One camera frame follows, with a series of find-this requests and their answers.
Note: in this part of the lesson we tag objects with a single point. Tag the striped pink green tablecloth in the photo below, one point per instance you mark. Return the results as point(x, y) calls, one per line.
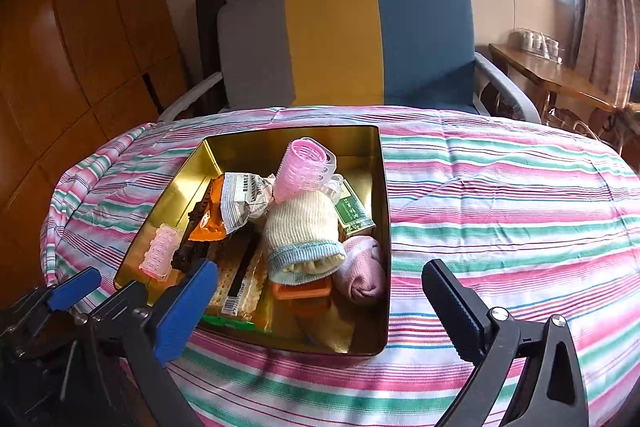
point(536, 220)

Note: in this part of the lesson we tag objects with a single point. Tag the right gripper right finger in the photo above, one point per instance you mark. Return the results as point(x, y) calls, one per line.
point(550, 391)

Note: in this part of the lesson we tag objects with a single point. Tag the white cups on table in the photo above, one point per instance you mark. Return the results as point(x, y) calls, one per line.
point(539, 44)

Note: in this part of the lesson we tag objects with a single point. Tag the wooden side table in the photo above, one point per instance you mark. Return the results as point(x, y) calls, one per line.
point(551, 80)

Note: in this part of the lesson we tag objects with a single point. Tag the brown snack bag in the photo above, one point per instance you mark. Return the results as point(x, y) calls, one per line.
point(231, 201)

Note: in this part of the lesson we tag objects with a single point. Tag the green tea box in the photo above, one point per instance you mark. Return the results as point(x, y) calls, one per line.
point(352, 218)

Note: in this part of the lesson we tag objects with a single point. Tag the blue yellow grey armchair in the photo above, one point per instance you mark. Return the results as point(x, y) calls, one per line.
point(418, 53)

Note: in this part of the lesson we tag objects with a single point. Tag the pink sock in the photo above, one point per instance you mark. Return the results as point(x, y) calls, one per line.
point(361, 277)

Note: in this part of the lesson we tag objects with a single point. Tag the pink curtain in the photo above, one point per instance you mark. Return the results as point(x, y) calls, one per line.
point(606, 46)

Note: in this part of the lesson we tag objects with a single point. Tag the orange plastic basket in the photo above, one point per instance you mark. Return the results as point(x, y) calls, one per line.
point(305, 300)

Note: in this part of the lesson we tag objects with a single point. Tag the gold metal tin box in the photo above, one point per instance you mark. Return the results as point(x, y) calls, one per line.
point(346, 329)

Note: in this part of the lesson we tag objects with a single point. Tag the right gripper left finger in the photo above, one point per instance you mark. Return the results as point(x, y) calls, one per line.
point(123, 348)

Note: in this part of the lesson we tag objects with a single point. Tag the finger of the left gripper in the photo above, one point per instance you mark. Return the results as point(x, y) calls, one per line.
point(42, 317)

